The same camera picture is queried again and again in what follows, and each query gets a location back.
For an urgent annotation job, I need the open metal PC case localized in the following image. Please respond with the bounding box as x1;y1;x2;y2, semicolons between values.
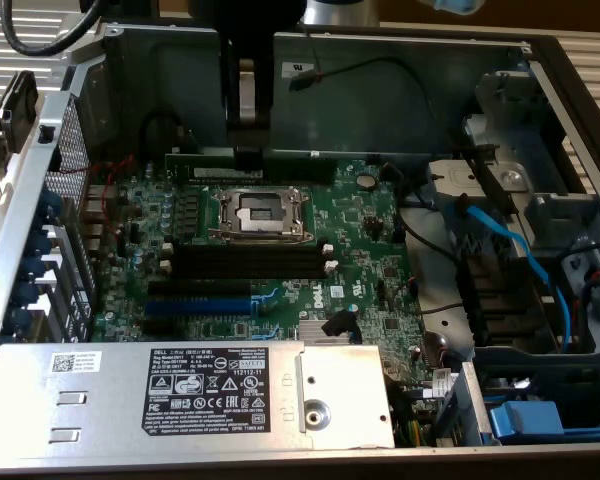
0;19;600;471

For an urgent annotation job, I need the black plastic drive bracket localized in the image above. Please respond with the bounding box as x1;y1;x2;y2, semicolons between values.
454;252;549;349

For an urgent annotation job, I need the short black looped cable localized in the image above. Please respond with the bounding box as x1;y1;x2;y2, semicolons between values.
138;112;189;154

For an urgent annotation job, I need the black angled connector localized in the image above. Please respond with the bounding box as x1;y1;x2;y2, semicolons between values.
319;308;357;337

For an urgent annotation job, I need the silver power supply unit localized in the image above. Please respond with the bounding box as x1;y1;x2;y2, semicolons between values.
0;341;397;451

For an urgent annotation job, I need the black flat plastic bar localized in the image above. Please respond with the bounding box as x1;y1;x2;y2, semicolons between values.
445;127;520;217

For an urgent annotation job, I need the red and black twisted wire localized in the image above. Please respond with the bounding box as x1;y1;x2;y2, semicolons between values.
61;153;137;237

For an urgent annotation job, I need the green RAM stick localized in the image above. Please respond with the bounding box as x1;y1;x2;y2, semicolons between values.
164;152;331;185

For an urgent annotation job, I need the silver CPU socket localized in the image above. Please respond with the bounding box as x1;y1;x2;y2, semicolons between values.
207;185;317;247

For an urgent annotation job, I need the silver finned heatsink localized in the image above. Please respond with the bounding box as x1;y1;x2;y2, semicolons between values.
298;319;365;347

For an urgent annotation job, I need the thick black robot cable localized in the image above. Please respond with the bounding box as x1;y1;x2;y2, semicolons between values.
0;0;104;58

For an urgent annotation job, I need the thin wire locking lever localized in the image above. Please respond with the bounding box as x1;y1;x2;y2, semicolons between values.
207;224;286;239

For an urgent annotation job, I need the black power cable with connector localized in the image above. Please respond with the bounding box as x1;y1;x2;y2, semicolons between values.
288;24;459;149

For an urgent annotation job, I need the blue flat data wire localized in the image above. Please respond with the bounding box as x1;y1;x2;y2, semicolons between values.
444;193;575;352

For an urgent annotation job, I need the large silver port block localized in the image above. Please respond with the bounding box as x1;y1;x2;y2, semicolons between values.
81;202;116;224
84;183;119;204

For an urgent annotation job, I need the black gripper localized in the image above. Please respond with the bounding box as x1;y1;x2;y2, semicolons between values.
202;0;304;179

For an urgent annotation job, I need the long black expansion slot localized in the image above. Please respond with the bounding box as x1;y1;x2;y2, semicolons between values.
147;278;255;297

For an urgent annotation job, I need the short black expansion slot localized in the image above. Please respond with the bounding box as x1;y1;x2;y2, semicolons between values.
140;318;176;337

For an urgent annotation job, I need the thin black curved cable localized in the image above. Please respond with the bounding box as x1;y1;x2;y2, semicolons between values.
399;214;470;274

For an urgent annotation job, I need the RAM slot with white latches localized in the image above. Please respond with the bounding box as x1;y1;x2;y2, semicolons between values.
162;242;331;263
172;146;322;157
158;258;337;280

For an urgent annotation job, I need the silver metal disk bay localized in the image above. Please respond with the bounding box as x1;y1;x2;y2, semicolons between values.
424;69;600;351

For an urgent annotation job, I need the blue expansion slot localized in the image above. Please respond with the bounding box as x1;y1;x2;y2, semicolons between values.
143;297;276;317

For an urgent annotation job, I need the blue card retention clip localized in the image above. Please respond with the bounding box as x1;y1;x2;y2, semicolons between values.
14;280;41;306
7;307;34;334
32;227;56;256
22;254;49;281
38;192;64;221

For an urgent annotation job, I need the green motherboard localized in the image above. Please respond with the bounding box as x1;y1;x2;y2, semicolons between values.
87;154;476;401

